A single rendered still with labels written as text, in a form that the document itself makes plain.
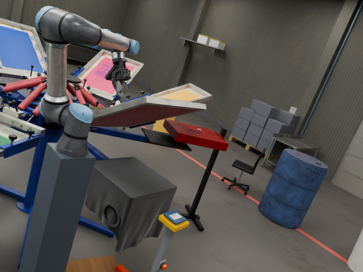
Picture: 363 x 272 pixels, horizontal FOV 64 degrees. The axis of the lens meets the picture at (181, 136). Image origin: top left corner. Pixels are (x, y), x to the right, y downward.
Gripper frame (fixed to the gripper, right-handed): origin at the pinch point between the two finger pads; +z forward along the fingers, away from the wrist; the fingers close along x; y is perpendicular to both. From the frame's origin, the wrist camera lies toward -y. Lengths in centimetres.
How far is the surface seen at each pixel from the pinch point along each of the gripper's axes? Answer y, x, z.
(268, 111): -142, 631, -53
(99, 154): -58, 26, 30
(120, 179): -22, 13, 49
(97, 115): -19.6, -2.1, 8.5
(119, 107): 0.7, -2.1, 7.5
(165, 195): -6, 37, 64
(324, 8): 9, 753, -315
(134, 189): -10, 13, 56
